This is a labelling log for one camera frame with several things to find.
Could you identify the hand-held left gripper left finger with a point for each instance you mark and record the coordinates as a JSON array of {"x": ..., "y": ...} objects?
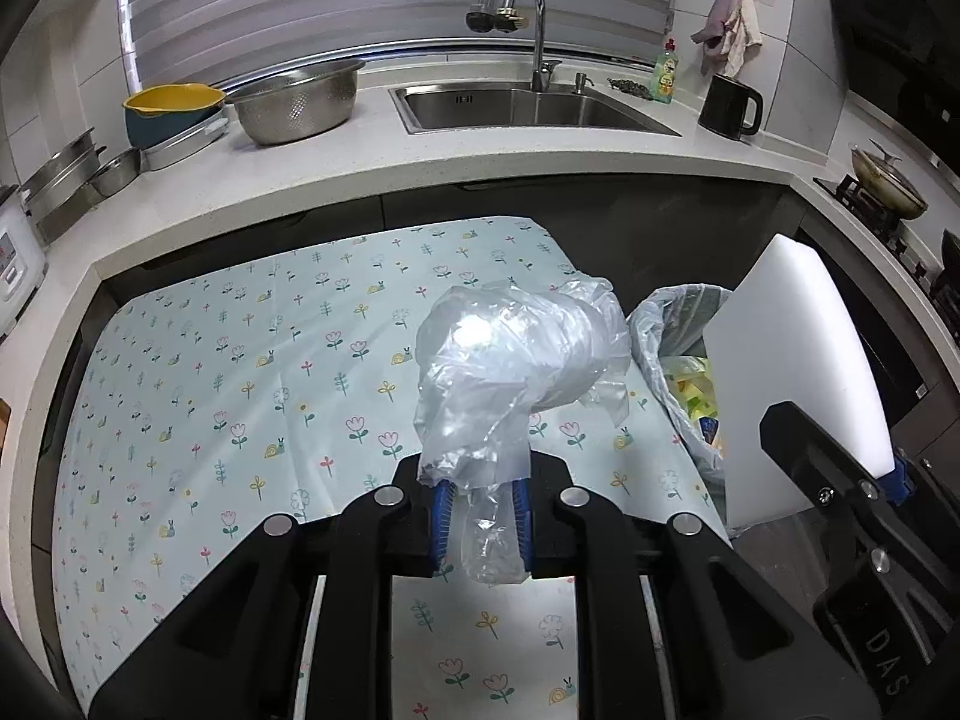
[{"x": 442, "y": 521}]

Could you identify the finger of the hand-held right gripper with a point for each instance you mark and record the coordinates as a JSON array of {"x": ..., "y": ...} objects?
[
  {"x": 896, "y": 480},
  {"x": 810, "y": 457}
]

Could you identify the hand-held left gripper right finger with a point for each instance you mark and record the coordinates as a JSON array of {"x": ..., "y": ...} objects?
[{"x": 523, "y": 521}]

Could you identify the white sponge block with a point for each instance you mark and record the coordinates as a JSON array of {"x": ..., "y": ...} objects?
[{"x": 795, "y": 360}]

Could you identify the clear plastic bag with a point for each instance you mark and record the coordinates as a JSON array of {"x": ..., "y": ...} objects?
[{"x": 510, "y": 360}]

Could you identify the trash bin with plastic liner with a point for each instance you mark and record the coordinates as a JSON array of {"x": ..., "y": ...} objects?
[{"x": 660, "y": 345}]

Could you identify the black built-in oven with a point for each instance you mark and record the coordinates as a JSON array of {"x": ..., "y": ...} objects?
[{"x": 892, "y": 375}]

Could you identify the black frying pan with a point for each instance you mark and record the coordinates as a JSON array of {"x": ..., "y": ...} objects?
[{"x": 949, "y": 270}]

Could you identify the floral tablecloth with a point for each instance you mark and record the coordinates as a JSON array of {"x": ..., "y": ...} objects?
[{"x": 225, "y": 390}]

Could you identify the black gas stove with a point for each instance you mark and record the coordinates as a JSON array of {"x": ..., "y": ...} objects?
[{"x": 870, "y": 210}]

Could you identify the wok with glass lid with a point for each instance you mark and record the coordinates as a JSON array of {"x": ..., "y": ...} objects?
[{"x": 889, "y": 184}]

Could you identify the black kettle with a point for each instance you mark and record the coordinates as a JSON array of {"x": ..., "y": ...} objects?
[{"x": 724, "y": 109}]

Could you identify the green dish soap bottle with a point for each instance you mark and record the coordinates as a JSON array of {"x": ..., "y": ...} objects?
[{"x": 664, "y": 79}]

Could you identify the stainless steel sink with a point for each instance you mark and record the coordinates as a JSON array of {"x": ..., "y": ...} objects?
[{"x": 525, "y": 109}]

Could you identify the dark scouring pad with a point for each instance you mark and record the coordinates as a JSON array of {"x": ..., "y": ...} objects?
[{"x": 628, "y": 87}]

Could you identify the cream hanging cloth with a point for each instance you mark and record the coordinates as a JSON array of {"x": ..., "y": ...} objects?
[{"x": 746, "y": 34}]

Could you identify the sink soap dispenser pump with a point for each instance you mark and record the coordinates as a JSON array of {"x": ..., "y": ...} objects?
[{"x": 583, "y": 84}]

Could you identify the purple hanging cloth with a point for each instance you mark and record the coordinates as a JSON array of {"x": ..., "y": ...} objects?
[{"x": 716, "y": 26}]

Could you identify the stainless steel colander bowl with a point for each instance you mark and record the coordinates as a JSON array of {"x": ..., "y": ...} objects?
[{"x": 292, "y": 105}]

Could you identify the black range hood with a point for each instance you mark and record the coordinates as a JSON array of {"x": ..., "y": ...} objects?
[{"x": 877, "y": 7}]

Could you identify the small steel bowl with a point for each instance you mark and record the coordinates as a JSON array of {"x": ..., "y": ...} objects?
[{"x": 116, "y": 174}]

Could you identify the blue basin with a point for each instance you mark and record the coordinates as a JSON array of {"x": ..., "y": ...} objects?
[{"x": 157, "y": 131}]

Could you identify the chrome faucet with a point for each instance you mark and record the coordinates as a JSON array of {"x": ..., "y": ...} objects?
[{"x": 538, "y": 30}]

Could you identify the white rice cooker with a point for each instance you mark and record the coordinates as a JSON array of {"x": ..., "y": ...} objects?
[{"x": 19, "y": 262}]

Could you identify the yellow bowl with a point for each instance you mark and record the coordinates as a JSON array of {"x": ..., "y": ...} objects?
[{"x": 172, "y": 97}]

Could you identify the faucet water filter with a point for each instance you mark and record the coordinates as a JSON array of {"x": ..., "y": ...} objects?
[{"x": 487, "y": 13}]

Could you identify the stack of steel trays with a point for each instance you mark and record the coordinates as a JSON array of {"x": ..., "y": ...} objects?
[{"x": 60, "y": 180}]

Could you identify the striped window blind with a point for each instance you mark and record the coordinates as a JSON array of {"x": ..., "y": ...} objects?
[{"x": 337, "y": 0}]

